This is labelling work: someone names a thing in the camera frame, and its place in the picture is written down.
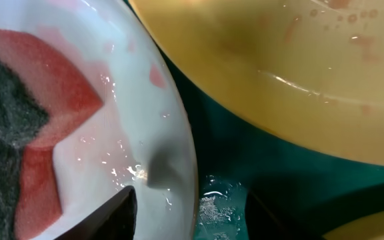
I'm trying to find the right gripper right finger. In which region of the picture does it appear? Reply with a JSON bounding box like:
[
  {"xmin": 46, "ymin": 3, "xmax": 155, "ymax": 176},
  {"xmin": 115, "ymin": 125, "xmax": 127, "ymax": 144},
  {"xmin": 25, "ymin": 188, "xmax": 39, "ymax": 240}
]
[{"xmin": 245, "ymin": 191, "xmax": 324, "ymax": 240}]

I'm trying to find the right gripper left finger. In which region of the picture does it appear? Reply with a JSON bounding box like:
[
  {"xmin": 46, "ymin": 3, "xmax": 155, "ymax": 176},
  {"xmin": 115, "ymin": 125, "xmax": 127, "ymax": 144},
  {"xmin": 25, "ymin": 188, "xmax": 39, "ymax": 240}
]
[{"xmin": 56, "ymin": 186, "xmax": 137, "ymax": 240}]

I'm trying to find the light blue plate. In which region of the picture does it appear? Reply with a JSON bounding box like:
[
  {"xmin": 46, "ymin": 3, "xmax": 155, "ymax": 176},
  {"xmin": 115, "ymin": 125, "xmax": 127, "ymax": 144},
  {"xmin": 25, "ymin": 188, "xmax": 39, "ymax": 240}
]
[{"xmin": 0, "ymin": 0, "xmax": 197, "ymax": 239}]

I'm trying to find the yellow-green plate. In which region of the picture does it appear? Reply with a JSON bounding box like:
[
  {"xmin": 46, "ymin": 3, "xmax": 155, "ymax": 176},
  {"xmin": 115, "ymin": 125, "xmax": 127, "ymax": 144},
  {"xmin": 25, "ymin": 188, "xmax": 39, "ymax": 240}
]
[
  {"xmin": 131, "ymin": 0, "xmax": 384, "ymax": 165},
  {"xmin": 323, "ymin": 211, "xmax": 384, "ymax": 240}
]

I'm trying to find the teal plastic serving tray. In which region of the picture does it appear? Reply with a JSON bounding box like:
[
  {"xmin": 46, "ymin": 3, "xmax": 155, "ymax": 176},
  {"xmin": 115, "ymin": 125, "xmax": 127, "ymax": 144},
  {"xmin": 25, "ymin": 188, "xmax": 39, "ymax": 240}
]
[{"xmin": 121, "ymin": 0, "xmax": 384, "ymax": 240}]

